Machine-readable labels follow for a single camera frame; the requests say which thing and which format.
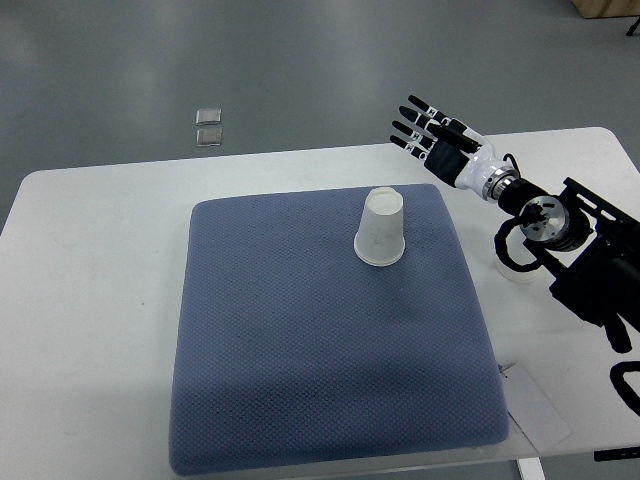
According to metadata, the black white robotic hand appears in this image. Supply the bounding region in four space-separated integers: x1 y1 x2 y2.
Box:
390 95 503 196

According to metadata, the white paper cup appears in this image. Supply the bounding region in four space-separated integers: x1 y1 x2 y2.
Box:
494 255 542 283
354 187 406 267

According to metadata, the white paper cup on cushion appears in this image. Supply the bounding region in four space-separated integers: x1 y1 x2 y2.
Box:
354 187 406 267

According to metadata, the wooden box corner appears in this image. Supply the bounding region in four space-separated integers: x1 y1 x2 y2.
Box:
571 0 639 19

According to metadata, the black tripod foot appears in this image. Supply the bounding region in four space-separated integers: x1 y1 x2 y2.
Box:
626 17 640 37

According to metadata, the upper metal floor plate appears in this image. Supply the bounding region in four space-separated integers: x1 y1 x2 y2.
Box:
195 107 222 125

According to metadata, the blue fabric cushion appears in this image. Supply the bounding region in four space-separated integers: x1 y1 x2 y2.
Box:
169 185 509 476

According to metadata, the white paper tag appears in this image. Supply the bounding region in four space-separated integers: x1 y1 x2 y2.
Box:
501 364 572 453

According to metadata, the white table leg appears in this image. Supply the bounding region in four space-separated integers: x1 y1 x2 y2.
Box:
516 457 546 480

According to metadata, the black table control panel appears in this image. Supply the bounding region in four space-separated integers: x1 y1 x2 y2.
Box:
593 447 640 462

